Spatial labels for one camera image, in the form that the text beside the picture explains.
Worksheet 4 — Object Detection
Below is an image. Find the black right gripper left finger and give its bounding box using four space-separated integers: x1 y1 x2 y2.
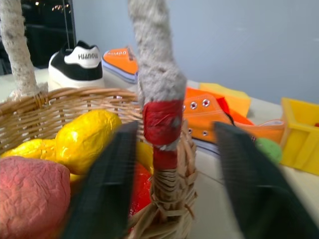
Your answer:
60 120 139 239

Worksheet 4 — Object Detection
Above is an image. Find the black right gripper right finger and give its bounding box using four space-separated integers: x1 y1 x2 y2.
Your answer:
214 121 319 239

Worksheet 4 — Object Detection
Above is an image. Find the red paper ball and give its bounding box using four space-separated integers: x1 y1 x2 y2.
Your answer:
128 162 153 234

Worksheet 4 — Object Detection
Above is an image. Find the green round fruit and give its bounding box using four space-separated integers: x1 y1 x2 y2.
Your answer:
254 137 283 164

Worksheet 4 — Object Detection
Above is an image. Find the yellow paper ball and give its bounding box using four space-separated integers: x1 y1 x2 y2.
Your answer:
55 109 123 176

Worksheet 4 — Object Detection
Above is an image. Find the yellow plastic bin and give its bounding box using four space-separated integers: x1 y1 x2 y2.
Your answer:
279 97 319 176

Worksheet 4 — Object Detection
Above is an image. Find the pink paper ball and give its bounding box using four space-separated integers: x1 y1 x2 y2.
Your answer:
0 156 72 239

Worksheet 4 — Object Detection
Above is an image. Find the orange high-top sneaker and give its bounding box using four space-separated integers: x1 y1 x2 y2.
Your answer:
181 87 286 156

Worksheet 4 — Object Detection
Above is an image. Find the small yellow fruit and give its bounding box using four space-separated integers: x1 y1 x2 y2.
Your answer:
0 138 57 160

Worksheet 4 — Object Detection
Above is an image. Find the yellow cloth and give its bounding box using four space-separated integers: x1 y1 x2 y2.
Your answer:
199 82 252 118

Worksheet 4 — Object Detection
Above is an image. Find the black and white sneaker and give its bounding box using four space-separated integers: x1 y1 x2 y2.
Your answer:
47 40 106 92

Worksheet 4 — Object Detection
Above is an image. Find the orange low-top sneaker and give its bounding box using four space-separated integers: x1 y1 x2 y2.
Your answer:
101 46 140 84

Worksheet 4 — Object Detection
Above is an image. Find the yellow fruit behind handle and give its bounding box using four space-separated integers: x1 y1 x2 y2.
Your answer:
136 140 155 175

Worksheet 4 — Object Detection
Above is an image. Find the wicker basket with wrapped handle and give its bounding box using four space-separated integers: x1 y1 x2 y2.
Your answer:
0 0 199 239

